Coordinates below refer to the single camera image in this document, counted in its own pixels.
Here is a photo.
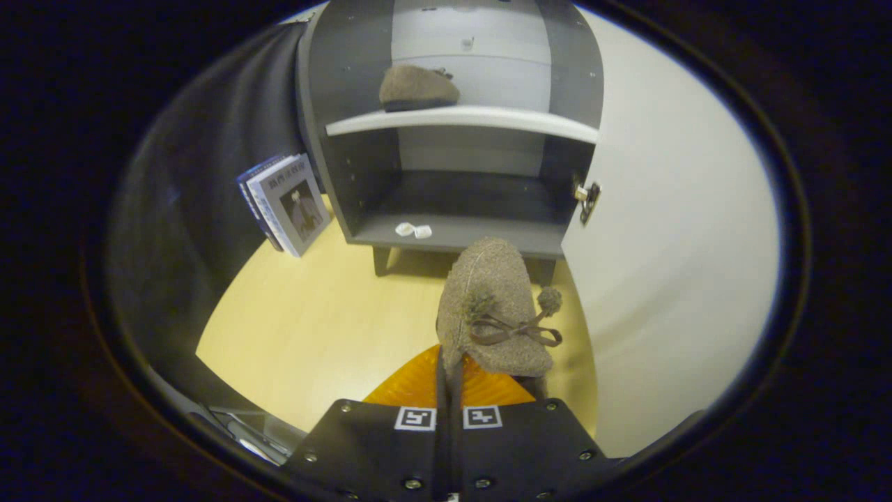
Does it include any metal door hinge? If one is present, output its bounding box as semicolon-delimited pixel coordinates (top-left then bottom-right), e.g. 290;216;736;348
573;178;601;226

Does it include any brown fuzzy shoe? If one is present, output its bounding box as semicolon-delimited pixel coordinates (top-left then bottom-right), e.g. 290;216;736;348
436;237;564;398
378;64;461;113

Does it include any white book with photo cover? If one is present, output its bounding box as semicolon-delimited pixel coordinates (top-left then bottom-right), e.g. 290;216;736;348
247;153;332;258

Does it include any white shoe cabinet door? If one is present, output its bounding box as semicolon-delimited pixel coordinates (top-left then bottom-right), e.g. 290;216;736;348
561;7;781;459

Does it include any white cabinet shelf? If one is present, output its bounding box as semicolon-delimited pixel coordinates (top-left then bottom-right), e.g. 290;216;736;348
325;105;600;145

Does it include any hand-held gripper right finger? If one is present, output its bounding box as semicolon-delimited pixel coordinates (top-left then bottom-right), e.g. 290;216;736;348
449;352;614;502

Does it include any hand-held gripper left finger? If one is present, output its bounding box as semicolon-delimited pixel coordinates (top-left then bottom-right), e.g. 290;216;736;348
282;343;447;502

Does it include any black backdrop cloth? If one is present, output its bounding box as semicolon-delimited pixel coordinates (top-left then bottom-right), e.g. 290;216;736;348
108;21;349;412

